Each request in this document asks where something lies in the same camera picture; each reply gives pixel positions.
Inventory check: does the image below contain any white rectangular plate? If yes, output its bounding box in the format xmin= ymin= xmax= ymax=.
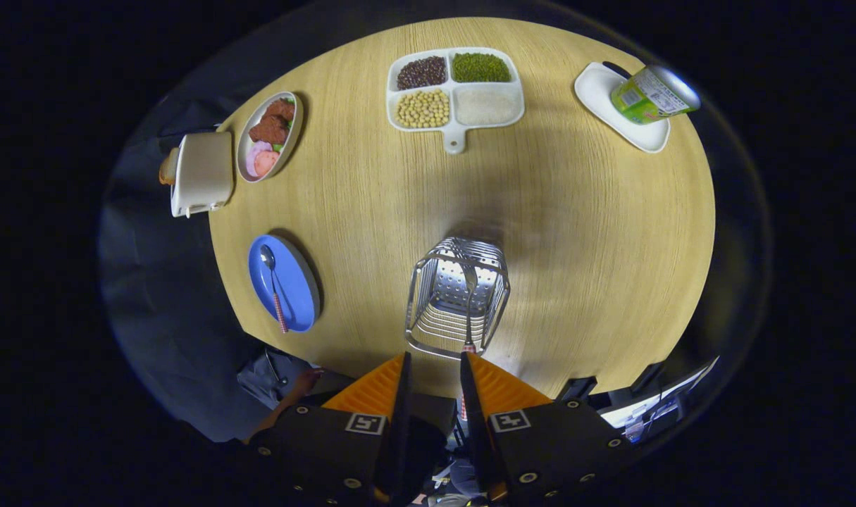
xmin=574 ymin=62 xmax=671 ymax=154

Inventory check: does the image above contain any fork with red checked handle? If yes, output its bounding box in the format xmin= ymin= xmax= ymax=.
xmin=459 ymin=264 xmax=481 ymax=423

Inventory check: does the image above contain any blue round plate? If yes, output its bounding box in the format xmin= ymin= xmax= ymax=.
xmin=248 ymin=234 xmax=321 ymax=334

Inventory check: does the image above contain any white toaster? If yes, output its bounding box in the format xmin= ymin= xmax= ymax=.
xmin=170 ymin=130 xmax=235 ymax=219

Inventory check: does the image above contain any white divided tray of beans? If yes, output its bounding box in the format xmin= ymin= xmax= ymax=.
xmin=386 ymin=46 xmax=526 ymax=155

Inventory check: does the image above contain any green drink can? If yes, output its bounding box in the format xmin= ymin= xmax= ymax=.
xmin=609 ymin=65 xmax=702 ymax=125

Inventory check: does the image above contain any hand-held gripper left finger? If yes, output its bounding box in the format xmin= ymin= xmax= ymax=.
xmin=248 ymin=352 xmax=414 ymax=507

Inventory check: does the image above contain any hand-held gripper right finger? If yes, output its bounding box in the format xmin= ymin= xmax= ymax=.
xmin=459 ymin=351 xmax=643 ymax=507

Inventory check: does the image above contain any metal wire cutlery basket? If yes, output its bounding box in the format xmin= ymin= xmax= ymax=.
xmin=404 ymin=237 xmax=511 ymax=361

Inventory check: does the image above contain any oval plate of meat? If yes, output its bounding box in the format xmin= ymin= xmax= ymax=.
xmin=236 ymin=91 xmax=304 ymax=184

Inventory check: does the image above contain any spoon with red checked handle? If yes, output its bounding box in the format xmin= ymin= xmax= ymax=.
xmin=260 ymin=244 xmax=290 ymax=334

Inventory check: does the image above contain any grey garment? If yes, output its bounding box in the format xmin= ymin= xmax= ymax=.
xmin=236 ymin=346 xmax=316 ymax=411

